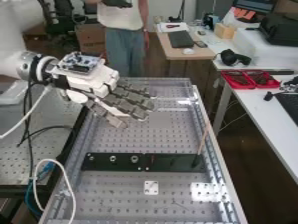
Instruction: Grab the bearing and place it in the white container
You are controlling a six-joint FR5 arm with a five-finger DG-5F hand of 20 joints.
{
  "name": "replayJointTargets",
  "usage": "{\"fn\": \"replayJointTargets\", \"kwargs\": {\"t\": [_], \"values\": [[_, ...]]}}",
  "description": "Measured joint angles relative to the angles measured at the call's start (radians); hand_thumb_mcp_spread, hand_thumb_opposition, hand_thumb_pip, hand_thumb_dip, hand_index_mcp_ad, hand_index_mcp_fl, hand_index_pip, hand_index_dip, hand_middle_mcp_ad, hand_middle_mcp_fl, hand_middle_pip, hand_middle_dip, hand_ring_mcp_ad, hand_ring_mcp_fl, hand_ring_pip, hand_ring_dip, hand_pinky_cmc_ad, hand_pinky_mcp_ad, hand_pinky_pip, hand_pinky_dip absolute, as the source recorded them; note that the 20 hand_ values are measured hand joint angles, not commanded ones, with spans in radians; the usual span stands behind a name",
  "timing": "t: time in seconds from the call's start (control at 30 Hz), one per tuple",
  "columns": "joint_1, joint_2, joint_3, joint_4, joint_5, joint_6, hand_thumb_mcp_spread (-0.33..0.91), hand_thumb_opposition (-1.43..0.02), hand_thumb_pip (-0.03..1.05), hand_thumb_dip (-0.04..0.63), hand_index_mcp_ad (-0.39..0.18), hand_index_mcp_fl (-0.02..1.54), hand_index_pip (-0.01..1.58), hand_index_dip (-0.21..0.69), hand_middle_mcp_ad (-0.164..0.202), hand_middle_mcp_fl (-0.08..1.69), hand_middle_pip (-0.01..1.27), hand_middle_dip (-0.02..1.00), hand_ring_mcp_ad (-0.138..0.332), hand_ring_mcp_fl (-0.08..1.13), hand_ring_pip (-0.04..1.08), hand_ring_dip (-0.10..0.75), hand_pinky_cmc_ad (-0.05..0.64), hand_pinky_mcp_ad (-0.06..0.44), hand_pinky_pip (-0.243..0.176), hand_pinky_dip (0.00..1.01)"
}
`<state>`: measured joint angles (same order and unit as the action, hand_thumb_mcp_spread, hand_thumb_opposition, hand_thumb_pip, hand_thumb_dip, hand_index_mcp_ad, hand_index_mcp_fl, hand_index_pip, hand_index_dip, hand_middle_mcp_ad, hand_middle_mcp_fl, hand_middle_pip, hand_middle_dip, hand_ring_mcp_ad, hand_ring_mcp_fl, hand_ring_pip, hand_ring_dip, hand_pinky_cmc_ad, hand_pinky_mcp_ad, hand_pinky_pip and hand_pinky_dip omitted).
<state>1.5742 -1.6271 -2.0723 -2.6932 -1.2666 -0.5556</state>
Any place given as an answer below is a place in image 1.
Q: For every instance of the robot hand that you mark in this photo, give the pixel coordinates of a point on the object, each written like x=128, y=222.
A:
x=95, y=80

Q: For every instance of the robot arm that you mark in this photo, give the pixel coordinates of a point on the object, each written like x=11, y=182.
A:
x=14, y=26

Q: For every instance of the small metal bearing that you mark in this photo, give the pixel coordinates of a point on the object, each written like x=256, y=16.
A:
x=135, y=159

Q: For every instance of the cardboard box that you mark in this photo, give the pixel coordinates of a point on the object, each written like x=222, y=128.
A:
x=91, y=38

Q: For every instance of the person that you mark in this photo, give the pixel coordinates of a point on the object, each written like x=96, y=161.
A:
x=124, y=40

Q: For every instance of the wooden desk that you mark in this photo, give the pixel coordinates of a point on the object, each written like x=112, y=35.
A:
x=177, y=55

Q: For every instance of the black chair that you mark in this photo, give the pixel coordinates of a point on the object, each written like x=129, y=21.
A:
x=57, y=16

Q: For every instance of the white mouse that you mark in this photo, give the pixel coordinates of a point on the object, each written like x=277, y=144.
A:
x=188, y=51

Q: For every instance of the black keyboard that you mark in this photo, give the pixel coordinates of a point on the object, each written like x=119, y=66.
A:
x=290, y=105
x=180, y=39

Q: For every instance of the black phone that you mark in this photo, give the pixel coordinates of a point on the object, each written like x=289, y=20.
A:
x=201, y=44

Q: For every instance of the thin stick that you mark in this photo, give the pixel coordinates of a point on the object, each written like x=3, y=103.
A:
x=204, y=140

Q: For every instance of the black plate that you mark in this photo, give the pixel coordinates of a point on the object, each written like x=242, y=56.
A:
x=177, y=163

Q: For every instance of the black headphones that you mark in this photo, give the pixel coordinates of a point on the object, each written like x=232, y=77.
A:
x=233, y=57

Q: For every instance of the red tray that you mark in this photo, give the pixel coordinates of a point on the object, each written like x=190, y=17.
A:
x=265, y=79
x=238, y=80

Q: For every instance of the small white box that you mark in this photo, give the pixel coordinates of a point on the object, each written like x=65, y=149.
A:
x=151, y=187

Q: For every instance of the white desk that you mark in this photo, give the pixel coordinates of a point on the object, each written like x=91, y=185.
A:
x=266, y=113

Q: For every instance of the clear box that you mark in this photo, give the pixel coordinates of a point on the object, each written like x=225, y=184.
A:
x=177, y=206

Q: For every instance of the black case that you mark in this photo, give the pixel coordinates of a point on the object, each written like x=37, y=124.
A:
x=281, y=30

